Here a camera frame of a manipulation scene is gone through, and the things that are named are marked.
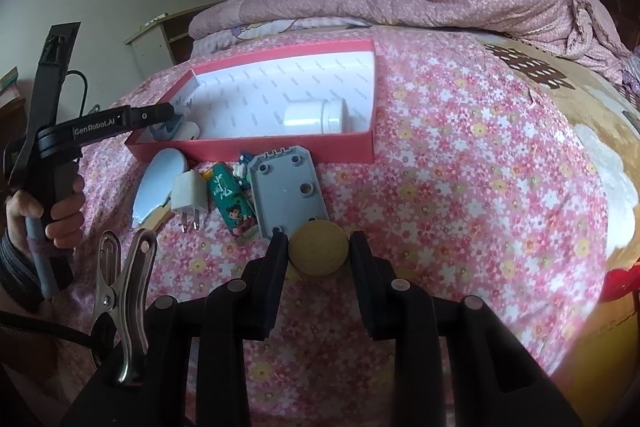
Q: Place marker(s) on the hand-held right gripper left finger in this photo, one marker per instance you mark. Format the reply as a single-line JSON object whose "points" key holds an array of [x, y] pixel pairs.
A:
{"points": [[275, 287]]}

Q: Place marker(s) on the wooden nightstand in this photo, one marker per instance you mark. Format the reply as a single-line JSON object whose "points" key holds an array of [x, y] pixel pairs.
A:
{"points": [[150, 42]]}

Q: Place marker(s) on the red cloth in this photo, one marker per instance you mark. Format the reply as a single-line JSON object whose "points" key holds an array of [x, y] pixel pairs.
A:
{"points": [[622, 284]]}

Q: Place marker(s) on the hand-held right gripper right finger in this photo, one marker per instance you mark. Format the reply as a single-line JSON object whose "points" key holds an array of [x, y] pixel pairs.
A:
{"points": [[362, 287]]}

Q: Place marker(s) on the round yellow wooden disc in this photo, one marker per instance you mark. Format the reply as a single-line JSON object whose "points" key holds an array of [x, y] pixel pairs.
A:
{"points": [[317, 247]]}

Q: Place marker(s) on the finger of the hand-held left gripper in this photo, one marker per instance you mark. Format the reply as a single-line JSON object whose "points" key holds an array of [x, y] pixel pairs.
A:
{"points": [[150, 113]]}

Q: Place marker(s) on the pink cardboard box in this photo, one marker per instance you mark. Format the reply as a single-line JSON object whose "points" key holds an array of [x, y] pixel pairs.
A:
{"points": [[300, 147]]}

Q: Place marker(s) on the white charger plug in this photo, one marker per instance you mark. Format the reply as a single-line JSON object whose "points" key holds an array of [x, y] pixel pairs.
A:
{"points": [[187, 194]]}

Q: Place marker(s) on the person's left hand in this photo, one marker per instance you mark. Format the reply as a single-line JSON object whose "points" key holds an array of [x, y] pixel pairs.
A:
{"points": [[67, 209]]}

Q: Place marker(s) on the pink floral bed sheet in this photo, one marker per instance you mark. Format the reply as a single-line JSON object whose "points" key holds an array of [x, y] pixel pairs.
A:
{"points": [[450, 207]]}

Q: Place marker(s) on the small tan wooden piece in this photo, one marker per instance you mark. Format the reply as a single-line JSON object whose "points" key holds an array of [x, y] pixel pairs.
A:
{"points": [[162, 218]]}

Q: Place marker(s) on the white plastic jar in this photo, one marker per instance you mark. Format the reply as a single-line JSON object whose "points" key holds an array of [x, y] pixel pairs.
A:
{"points": [[312, 116]]}

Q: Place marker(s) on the grey plastic plate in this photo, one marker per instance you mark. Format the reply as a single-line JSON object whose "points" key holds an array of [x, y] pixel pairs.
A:
{"points": [[287, 192]]}

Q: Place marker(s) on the light blue brush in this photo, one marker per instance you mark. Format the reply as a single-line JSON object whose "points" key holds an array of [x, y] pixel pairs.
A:
{"points": [[157, 182]]}

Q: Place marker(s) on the beige printed blanket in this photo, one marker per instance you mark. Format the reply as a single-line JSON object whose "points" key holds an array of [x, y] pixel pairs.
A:
{"points": [[600, 132]]}

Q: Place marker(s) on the metal spring clip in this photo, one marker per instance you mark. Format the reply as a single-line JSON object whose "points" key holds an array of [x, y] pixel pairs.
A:
{"points": [[127, 307]]}

